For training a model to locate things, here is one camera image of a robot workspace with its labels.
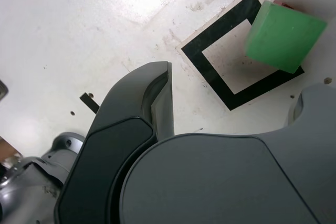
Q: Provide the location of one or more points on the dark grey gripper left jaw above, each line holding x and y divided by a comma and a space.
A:
110, 142

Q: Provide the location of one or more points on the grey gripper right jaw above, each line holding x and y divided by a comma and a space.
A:
223, 182

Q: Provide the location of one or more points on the green cube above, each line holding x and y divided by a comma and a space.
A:
283, 37

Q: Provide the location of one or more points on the red cube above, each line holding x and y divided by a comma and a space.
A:
284, 3

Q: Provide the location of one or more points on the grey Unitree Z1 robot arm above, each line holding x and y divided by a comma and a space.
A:
60, 161

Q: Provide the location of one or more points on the black tape square outline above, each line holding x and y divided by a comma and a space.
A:
218, 87

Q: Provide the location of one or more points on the black tape strip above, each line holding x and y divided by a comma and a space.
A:
89, 102

